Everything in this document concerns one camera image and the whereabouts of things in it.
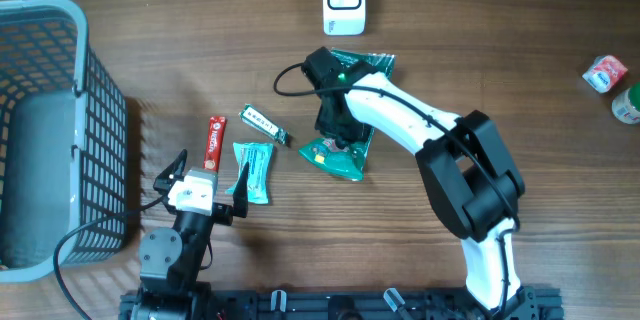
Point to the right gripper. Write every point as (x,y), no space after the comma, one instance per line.
(321,124)

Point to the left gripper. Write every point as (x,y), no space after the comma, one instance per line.
(224,214)

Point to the green 3M gloves package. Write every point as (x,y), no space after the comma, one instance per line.
(348,162)

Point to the red Nescafe coffee stick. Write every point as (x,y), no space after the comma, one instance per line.
(215,136)

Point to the teal wet wipes pack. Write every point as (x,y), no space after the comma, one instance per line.
(258,156)

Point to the green white gum box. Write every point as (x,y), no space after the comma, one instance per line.
(257,120)

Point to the red white tissue pack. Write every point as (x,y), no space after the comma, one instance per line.
(605,73)

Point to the green lid jar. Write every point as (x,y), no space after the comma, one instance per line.
(625,107)

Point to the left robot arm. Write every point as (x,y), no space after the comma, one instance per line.
(171,258)

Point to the white barcode scanner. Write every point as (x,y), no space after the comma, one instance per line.
(344,17)

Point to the grey plastic shopping basket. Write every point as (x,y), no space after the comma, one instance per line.
(63,142)

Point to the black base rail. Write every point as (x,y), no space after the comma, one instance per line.
(431,304)

